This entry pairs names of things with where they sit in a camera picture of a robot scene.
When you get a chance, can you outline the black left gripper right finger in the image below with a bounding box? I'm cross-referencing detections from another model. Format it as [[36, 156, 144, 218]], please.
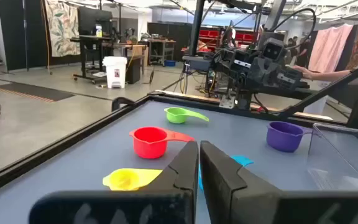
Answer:
[[200, 140, 358, 224]]

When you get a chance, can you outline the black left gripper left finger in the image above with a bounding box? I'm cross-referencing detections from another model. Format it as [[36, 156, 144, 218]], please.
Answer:
[[29, 141, 199, 224]]

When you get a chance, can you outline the teal measuring cup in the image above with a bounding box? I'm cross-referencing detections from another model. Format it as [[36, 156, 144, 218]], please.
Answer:
[[197, 155, 255, 191]]

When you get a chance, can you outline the red measuring cup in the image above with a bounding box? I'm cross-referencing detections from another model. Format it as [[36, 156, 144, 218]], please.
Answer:
[[129, 126, 195, 160]]

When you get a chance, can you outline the yellow measuring cup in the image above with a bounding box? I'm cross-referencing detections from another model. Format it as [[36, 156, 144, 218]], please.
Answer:
[[102, 168, 163, 192]]

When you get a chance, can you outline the green measuring cup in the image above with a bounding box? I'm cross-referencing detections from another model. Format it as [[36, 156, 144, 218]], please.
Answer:
[[163, 106, 210, 124]]

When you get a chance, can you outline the person's forearm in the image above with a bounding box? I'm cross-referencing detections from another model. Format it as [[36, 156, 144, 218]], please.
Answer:
[[311, 68, 354, 83]]

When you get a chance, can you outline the purple measuring cup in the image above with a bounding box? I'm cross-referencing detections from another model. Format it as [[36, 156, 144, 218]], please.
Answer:
[[266, 121, 314, 153]]

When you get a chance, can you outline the clear plastic basket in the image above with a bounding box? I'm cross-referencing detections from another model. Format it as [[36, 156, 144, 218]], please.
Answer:
[[306, 123, 358, 191]]

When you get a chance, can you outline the person's hand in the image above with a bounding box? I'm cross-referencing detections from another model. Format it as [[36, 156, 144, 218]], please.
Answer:
[[292, 65, 314, 80]]

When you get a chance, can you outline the person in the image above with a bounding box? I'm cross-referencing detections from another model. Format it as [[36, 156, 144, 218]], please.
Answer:
[[286, 35, 311, 68]]

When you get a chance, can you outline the pink hanging cloth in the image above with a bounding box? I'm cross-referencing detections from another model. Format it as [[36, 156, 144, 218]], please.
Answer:
[[308, 24, 354, 74]]

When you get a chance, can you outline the red storage bin shelf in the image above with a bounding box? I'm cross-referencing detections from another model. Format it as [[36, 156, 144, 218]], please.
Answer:
[[198, 29, 256, 51]]

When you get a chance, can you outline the black table clamp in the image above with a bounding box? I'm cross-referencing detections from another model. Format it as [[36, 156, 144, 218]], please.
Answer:
[[111, 96, 138, 113]]

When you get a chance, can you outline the grey workbench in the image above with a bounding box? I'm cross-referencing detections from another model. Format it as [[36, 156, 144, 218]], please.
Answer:
[[147, 37, 177, 67]]

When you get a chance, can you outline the white pedal trash bin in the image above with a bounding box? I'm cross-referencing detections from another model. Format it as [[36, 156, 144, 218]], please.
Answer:
[[102, 56, 128, 90]]

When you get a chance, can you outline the black rolling desk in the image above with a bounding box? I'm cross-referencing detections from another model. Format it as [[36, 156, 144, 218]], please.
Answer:
[[70, 6, 114, 85]]

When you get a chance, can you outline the dark floor mat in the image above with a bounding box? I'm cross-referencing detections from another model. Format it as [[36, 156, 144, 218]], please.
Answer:
[[0, 82, 76, 103]]

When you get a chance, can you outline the floral hanging cloth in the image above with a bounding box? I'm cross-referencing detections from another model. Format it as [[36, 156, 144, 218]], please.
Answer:
[[44, 0, 81, 58]]

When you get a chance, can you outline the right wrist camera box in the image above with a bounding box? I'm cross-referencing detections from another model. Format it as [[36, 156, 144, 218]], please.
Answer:
[[261, 37, 287, 62]]

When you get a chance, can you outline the black diagonal frame brace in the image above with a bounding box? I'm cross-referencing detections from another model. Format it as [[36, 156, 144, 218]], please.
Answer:
[[272, 58, 358, 119]]

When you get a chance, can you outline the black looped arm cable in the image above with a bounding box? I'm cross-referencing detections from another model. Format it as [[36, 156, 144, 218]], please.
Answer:
[[268, 7, 318, 50]]

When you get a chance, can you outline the black vertical frame post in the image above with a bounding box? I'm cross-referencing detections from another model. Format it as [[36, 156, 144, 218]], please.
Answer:
[[188, 0, 206, 57]]

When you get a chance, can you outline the black table edge frame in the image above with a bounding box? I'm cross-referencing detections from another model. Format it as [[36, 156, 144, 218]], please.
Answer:
[[0, 92, 347, 199]]

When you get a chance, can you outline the black wall panel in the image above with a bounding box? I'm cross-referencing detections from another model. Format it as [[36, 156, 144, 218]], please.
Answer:
[[0, 0, 47, 72]]

